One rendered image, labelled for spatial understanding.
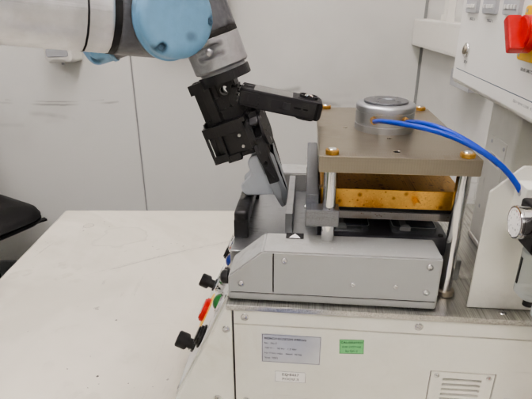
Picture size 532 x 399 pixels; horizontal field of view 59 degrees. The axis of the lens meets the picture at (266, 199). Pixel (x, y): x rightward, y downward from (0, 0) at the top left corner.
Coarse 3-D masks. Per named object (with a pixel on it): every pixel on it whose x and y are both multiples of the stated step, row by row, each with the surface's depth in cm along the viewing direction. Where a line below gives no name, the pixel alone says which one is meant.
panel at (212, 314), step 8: (224, 264) 89; (224, 288) 67; (224, 296) 62; (224, 304) 60; (208, 312) 75; (216, 312) 63; (208, 320) 69; (208, 328) 64; (200, 344) 64; (192, 352) 70; (192, 360) 65; (184, 368) 71; (184, 376) 66
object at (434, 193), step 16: (320, 176) 62; (352, 176) 62; (368, 176) 62; (384, 176) 62; (400, 176) 62; (416, 176) 62; (432, 176) 62; (448, 176) 62; (320, 192) 60; (336, 192) 58; (352, 192) 58; (368, 192) 57; (384, 192) 57; (400, 192) 57; (416, 192) 57; (432, 192) 57; (448, 192) 56; (352, 208) 59; (368, 208) 58; (384, 208) 58; (400, 208) 58; (416, 208) 58; (432, 208) 57; (448, 208) 57
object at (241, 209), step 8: (240, 200) 67; (248, 200) 66; (240, 208) 64; (248, 208) 64; (240, 216) 63; (248, 216) 64; (240, 224) 64; (248, 224) 64; (240, 232) 64; (248, 232) 64
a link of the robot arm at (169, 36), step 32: (0, 0) 36; (32, 0) 37; (64, 0) 38; (96, 0) 40; (128, 0) 41; (160, 0) 40; (192, 0) 42; (0, 32) 38; (32, 32) 39; (64, 32) 40; (96, 32) 41; (128, 32) 42; (160, 32) 41; (192, 32) 43
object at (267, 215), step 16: (288, 192) 69; (304, 192) 80; (256, 208) 74; (272, 208) 74; (288, 208) 64; (256, 224) 68; (272, 224) 68; (288, 224) 63; (304, 224) 68; (240, 240) 64
